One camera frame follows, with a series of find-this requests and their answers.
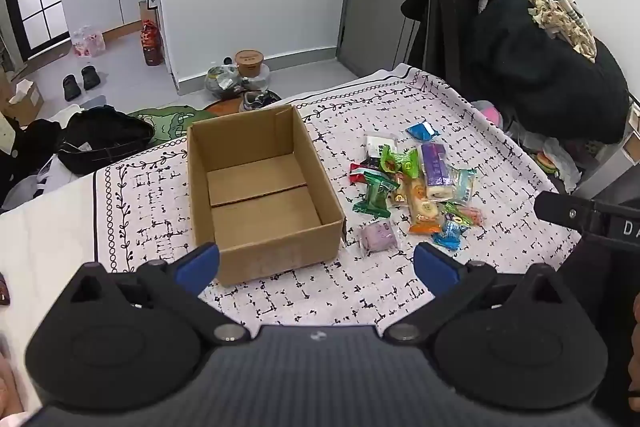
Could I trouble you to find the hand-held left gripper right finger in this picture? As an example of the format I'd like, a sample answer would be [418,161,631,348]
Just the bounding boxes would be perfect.
[384,243,571,347]

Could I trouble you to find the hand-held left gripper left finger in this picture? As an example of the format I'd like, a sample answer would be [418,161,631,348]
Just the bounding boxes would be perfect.
[70,243,251,347]

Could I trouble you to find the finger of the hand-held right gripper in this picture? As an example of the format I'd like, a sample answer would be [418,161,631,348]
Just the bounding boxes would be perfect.
[534,191,608,235]

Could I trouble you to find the small blue snack packet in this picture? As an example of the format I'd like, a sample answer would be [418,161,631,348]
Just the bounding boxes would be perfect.
[432,217,463,252]

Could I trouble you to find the small green snack packet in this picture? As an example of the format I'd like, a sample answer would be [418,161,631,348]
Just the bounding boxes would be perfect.
[444,202,473,225]

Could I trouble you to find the yellow snack packet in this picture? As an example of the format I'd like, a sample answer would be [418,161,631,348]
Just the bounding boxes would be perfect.
[406,177,445,235]

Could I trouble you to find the brown cardboard box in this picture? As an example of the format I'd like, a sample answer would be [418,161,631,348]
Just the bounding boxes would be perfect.
[186,104,347,286]

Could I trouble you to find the lilac snack packet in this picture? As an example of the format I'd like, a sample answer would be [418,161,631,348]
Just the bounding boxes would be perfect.
[360,219,401,256]

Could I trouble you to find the small beige snack packet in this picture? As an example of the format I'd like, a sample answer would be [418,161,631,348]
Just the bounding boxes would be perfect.
[390,174,412,208]

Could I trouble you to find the pale blue white snack packet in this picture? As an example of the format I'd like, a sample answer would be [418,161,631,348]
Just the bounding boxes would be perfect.
[450,168,478,202]

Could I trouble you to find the dark green snack packet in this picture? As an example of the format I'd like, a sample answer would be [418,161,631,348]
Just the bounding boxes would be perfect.
[352,171,401,219]

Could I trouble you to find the purple snack packet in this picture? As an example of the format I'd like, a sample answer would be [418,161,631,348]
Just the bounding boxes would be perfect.
[420,143,453,200]

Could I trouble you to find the light green snack packet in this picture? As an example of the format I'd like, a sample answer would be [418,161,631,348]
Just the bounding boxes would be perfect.
[380,146,421,178]

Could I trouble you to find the red green striped snack packet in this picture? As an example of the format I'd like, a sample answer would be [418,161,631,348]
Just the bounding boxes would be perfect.
[348,162,373,184]

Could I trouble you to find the white plastic bag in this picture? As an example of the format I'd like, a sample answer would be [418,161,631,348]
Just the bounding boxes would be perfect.
[542,139,583,192]

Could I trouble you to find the burger toy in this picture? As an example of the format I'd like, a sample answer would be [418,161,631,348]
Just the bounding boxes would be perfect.
[535,149,558,175]

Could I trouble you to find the white black patterned blanket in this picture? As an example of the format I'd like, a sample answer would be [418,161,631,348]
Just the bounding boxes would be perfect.
[92,63,596,328]

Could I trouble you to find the grey side table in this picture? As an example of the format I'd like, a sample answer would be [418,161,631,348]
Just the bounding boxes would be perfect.
[570,127,640,202]

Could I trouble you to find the pink grey plush toy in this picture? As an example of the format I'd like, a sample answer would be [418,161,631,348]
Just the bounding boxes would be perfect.
[472,99,506,128]

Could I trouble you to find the large black coat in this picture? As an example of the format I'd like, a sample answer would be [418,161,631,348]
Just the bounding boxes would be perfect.
[470,0,631,145]

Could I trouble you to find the green frog rug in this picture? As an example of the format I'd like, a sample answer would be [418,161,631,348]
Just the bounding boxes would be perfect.
[127,99,246,148]

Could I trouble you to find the black bag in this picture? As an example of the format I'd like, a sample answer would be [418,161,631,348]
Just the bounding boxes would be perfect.
[57,105,156,175]

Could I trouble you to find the dark sneakers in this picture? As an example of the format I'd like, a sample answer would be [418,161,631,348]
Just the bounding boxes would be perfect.
[239,89,282,112]

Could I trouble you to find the clear plastic bag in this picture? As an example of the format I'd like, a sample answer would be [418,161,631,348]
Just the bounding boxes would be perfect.
[204,63,243,98]

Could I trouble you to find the beige shaggy cloth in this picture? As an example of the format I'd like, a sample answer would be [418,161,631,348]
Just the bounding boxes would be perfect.
[524,0,598,62]

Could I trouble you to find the black white clothes pile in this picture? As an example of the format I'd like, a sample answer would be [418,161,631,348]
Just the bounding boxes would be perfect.
[0,112,66,208]

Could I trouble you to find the brown tub with lid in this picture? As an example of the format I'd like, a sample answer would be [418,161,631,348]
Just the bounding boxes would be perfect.
[235,50,265,78]

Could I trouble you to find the black chair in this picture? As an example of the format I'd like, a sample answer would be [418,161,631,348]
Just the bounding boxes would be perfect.
[422,0,481,92]

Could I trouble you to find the red oil bottle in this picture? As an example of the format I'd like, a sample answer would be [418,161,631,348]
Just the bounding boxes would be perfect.
[140,19,163,66]

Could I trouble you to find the carton with white tissue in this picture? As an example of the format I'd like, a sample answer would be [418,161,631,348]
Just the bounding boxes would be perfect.
[2,78,45,126]

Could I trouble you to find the pink plastic bag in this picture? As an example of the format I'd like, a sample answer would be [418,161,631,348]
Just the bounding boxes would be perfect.
[70,26,107,58]

